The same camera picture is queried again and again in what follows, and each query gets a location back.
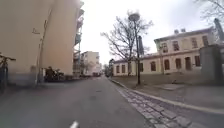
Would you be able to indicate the pale building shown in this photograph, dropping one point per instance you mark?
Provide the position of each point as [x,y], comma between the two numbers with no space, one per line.
[90,61]

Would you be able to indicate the bare tree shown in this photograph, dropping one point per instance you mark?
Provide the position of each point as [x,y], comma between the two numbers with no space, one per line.
[121,40]

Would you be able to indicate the street lamp pole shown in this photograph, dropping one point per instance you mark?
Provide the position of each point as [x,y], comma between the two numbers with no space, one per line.
[137,50]

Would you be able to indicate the bare earth verge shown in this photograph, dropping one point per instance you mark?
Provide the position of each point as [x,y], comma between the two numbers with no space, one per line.
[153,80]

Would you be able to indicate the grey asphalt road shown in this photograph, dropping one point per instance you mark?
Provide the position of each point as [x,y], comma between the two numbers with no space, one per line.
[73,103]

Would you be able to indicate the yellow building with arched windows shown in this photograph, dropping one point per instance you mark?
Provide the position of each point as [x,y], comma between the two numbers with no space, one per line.
[173,56]

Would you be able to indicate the cobblestone strip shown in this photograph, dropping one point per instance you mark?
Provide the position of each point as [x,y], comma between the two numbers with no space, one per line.
[156,111]

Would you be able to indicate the robot's own part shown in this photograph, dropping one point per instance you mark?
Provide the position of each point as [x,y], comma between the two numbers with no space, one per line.
[74,125]

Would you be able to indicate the grey pavement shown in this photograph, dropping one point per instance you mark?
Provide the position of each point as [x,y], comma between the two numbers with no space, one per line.
[193,95]

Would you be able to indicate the large beige building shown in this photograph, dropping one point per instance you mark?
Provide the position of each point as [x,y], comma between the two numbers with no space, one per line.
[30,36]

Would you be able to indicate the bicycle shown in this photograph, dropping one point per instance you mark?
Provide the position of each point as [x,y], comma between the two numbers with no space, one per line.
[4,71]

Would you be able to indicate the bare tree branches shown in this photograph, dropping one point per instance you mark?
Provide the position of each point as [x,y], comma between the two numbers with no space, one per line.
[213,8]

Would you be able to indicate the grey wall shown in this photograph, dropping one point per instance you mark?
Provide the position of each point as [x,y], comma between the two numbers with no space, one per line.
[211,65]

